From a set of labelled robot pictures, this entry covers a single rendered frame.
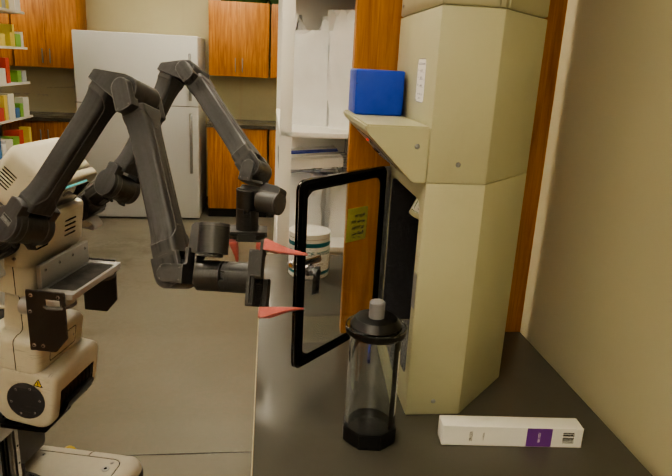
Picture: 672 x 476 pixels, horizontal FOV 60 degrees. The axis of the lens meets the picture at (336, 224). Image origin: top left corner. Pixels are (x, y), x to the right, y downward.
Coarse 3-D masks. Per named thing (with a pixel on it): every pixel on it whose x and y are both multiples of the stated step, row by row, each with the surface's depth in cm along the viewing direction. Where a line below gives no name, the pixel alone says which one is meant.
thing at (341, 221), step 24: (312, 192) 114; (336, 192) 120; (360, 192) 127; (312, 216) 115; (336, 216) 122; (360, 216) 129; (312, 240) 117; (336, 240) 124; (360, 240) 131; (312, 264) 119; (336, 264) 125; (360, 264) 133; (336, 288) 127; (360, 288) 135; (312, 312) 122; (336, 312) 129; (312, 336) 124; (336, 336) 131
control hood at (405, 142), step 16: (352, 112) 124; (368, 128) 100; (384, 128) 100; (400, 128) 101; (416, 128) 101; (384, 144) 101; (400, 144) 101; (416, 144) 102; (400, 160) 102; (416, 160) 102; (416, 176) 103
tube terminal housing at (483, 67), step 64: (448, 64) 99; (512, 64) 104; (448, 128) 102; (512, 128) 109; (448, 192) 105; (512, 192) 116; (448, 256) 108; (512, 256) 123; (448, 320) 112; (448, 384) 115
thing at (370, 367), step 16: (400, 320) 105; (368, 336) 98; (384, 336) 99; (352, 352) 102; (368, 352) 100; (384, 352) 100; (352, 368) 103; (368, 368) 101; (384, 368) 101; (352, 384) 103; (368, 384) 102; (384, 384) 102; (352, 400) 104; (368, 400) 102; (384, 400) 103; (352, 416) 105; (368, 416) 103; (384, 416) 104; (368, 432) 104; (384, 432) 105
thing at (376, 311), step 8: (376, 304) 101; (384, 304) 102; (360, 312) 104; (368, 312) 105; (376, 312) 101; (384, 312) 102; (352, 320) 103; (360, 320) 101; (368, 320) 101; (376, 320) 102; (384, 320) 102; (392, 320) 102; (360, 328) 100; (368, 328) 100; (376, 328) 99; (384, 328) 100; (392, 328) 100; (400, 328) 102
